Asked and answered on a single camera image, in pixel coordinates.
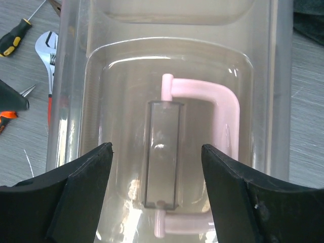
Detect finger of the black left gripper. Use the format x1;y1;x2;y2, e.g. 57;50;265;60
0;80;29;111

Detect yellow handled pliers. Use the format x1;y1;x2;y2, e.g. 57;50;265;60
48;0;61;17

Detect red handled adjustable wrench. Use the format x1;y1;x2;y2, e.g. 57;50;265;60
35;31;58;126

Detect orange handled needle-nose pliers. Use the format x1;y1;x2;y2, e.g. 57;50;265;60
1;85;36;133

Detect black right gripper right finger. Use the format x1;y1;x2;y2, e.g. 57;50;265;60
201;144;323;242

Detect black yellow screwdriver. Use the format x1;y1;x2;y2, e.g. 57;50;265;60
1;0;46;57

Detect beige plastic tool box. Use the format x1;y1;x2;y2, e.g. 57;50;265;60
46;1;293;242

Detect black floral plush blanket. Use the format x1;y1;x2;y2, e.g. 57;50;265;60
293;0;323;46

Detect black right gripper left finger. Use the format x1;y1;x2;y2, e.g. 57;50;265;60
1;143;113;242

